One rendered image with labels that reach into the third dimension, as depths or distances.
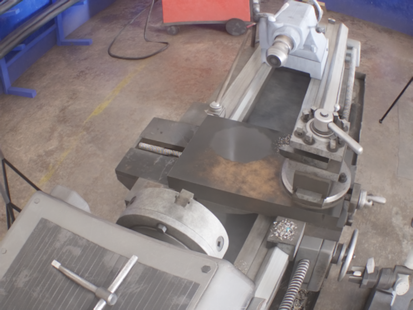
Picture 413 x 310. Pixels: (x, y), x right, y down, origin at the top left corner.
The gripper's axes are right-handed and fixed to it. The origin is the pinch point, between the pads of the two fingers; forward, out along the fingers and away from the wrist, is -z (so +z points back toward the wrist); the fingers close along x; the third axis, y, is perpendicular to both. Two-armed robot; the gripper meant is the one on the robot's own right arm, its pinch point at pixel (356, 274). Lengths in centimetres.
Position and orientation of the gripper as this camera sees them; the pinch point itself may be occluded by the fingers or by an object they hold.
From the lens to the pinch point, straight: 162.6
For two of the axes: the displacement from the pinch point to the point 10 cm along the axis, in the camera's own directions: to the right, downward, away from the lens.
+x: -3.9, 5.1, -7.7
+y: -0.1, 8.3, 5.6
